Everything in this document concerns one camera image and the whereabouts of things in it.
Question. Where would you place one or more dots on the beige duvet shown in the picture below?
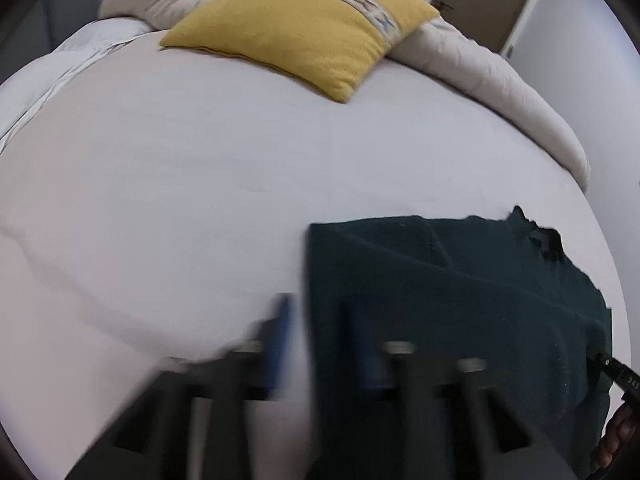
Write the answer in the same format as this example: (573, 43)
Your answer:
(438, 50)

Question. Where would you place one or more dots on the white bed sheet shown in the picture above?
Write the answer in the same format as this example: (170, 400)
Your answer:
(156, 203)

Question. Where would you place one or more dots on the yellow patterned cushion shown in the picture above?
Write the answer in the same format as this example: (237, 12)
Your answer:
(331, 45)

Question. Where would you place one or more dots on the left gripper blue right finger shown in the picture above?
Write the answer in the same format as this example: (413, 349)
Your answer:
(429, 418)

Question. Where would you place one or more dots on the white pillow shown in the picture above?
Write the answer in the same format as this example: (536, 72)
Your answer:
(25, 92)

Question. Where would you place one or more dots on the person right hand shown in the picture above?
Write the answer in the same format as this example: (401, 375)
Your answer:
(618, 432)

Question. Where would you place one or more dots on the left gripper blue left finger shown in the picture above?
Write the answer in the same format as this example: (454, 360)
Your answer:
(150, 437)

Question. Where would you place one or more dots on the dark green sweater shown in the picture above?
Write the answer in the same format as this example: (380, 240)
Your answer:
(502, 291)

